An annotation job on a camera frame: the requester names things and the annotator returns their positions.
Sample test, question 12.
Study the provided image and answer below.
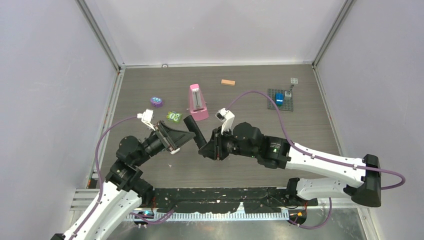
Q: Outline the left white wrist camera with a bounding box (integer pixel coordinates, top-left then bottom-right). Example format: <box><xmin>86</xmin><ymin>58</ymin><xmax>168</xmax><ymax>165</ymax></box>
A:
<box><xmin>136</xmin><ymin>109</ymin><xmax>155</xmax><ymax>132</ymax></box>

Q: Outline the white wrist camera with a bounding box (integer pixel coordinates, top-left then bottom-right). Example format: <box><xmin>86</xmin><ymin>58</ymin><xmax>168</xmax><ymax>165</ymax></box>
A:
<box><xmin>136</xmin><ymin>109</ymin><xmax>155</xmax><ymax>132</ymax></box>
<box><xmin>215</xmin><ymin>108</ymin><xmax>235</xmax><ymax>135</ymax></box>

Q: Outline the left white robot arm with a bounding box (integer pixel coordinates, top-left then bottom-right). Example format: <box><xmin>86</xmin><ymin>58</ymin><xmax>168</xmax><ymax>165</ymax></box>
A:
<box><xmin>52</xmin><ymin>121</ymin><xmax>196</xmax><ymax>240</ymax></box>

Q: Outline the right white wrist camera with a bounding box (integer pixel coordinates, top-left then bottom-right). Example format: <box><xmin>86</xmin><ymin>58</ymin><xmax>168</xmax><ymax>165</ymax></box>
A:
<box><xmin>215</xmin><ymin>108</ymin><xmax>235</xmax><ymax>135</ymax></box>

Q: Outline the white remote control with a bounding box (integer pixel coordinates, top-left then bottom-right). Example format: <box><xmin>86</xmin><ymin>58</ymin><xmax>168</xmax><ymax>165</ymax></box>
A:
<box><xmin>170</xmin><ymin>148</ymin><xmax>181</xmax><ymax>155</ymax></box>

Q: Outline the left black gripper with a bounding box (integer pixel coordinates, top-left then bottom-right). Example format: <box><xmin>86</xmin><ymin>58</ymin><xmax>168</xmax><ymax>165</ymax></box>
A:
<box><xmin>134</xmin><ymin>120</ymin><xmax>196</xmax><ymax>166</ymax></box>

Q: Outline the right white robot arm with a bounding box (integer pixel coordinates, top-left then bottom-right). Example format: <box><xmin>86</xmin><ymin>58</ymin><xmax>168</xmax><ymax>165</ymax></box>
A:
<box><xmin>194</xmin><ymin>122</ymin><xmax>382</xmax><ymax>208</ymax></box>

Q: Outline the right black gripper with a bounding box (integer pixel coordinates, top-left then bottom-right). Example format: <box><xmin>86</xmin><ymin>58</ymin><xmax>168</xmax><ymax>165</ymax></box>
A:
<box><xmin>198</xmin><ymin>126</ymin><xmax>258</xmax><ymax>161</ymax></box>

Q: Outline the pink metronome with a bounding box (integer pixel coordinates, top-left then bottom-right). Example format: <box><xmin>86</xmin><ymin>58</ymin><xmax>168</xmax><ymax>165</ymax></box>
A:
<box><xmin>188</xmin><ymin>84</ymin><xmax>209</xmax><ymax>122</ymax></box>

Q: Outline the black bar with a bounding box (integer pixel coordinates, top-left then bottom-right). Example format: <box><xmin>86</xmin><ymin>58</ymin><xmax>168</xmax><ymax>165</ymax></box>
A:
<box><xmin>183</xmin><ymin>115</ymin><xmax>207</xmax><ymax>149</ymax></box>

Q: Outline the green monster toy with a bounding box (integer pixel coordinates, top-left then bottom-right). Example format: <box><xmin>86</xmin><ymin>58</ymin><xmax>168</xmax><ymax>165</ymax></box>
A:
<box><xmin>166</xmin><ymin>111</ymin><xmax>183</xmax><ymax>123</ymax></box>

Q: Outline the grey lego tower piece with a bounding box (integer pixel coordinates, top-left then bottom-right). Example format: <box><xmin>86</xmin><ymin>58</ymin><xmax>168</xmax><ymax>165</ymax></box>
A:
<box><xmin>284</xmin><ymin>84</ymin><xmax>295</xmax><ymax>99</ymax></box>

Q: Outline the wooden block far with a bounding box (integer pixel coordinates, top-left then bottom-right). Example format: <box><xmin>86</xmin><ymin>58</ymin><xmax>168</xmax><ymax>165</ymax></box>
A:
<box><xmin>220</xmin><ymin>79</ymin><xmax>236</xmax><ymax>87</ymax></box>

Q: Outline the blue lego brick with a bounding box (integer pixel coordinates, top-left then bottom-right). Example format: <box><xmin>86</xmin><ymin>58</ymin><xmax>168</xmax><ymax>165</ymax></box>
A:
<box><xmin>274</xmin><ymin>92</ymin><xmax>284</xmax><ymax>107</ymax></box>

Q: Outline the purple round toy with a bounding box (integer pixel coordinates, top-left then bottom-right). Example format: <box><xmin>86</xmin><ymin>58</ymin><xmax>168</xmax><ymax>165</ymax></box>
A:
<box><xmin>150</xmin><ymin>96</ymin><xmax>164</xmax><ymax>108</ymax></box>

